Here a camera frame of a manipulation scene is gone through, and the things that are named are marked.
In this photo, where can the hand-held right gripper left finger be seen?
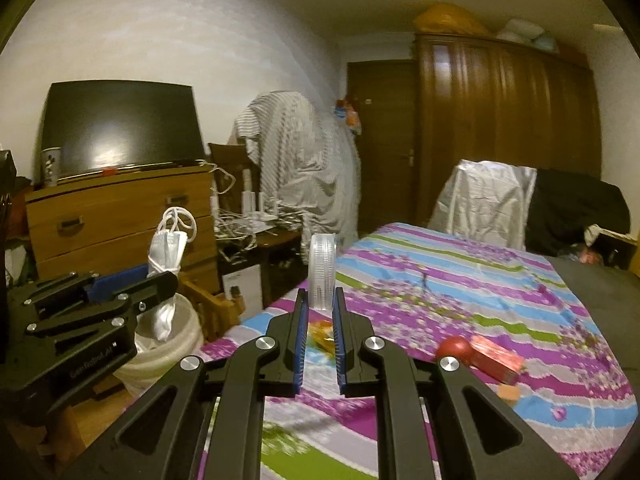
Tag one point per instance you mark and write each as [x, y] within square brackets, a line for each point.
[301, 340]

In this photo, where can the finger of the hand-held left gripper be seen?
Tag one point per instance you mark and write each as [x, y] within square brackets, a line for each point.
[145, 291]
[115, 281]

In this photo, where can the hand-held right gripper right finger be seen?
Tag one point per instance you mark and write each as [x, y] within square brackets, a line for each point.
[339, 340]

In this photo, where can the silver foil wrapper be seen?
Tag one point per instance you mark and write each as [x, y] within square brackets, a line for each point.
[165, 250]

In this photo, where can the white plastic bucket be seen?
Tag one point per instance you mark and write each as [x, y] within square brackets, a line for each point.
[160, 360]

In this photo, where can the orange candy wrapper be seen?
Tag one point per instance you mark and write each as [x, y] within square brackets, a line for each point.
[322, 337]

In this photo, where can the wooden chest of drawers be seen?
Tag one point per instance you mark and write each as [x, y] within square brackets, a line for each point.
[125, 240]

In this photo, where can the white cardboard box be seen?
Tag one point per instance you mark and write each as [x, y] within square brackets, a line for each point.
[245, 280]

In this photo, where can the red apple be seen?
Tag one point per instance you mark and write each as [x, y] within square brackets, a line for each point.
[452, 347]

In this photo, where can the striped floral bedsheet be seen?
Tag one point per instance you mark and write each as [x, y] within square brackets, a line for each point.
[450, 300]

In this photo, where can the patterned paper cup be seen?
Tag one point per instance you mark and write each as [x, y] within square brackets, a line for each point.
[51, 165]

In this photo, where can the white router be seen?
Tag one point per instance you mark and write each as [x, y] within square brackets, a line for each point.
[252, 200]

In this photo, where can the black monitor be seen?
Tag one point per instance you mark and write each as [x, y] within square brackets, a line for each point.
[120, 125]

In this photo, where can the pink snack packet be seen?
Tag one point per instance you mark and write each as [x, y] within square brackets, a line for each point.
[495, 357]

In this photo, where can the dark wooden chair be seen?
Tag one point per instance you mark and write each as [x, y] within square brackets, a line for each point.
[225, 155]

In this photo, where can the small tan cube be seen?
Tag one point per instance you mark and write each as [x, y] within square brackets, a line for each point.
[510, 393]

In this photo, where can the grey striped cloth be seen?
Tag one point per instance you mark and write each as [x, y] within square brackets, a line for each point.
[295, 160]

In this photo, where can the brown wooden door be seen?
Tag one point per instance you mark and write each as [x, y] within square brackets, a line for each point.
[385, 160]

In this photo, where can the silver furniture cover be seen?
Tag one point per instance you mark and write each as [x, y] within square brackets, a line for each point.
[485, 200]

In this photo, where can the colourful hanging bags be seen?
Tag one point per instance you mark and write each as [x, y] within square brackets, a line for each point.
[349, 112]

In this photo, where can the dark grey blanket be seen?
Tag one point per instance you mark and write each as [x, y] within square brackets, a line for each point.
[600, 310]

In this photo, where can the red plastic bag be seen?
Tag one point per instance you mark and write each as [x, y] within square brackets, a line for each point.
[590, 256]

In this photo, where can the black cloth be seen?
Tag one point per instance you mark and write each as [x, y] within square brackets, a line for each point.
[575, 205]

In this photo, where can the white cloth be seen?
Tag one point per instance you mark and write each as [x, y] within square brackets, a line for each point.
[594, 234]

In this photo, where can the brown wooden wardrobe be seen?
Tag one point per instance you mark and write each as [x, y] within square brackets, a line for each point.
[500, 110]

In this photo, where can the wooden nightstand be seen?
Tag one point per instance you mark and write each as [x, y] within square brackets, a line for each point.
[622, 252]

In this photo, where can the orange bag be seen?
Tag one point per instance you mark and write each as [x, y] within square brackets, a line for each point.
[447, 20]

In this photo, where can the white bag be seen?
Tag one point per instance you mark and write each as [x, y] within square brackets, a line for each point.
[520, 30]

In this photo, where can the pale blue bag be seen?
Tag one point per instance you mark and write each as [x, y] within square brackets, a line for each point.
[546, 42]

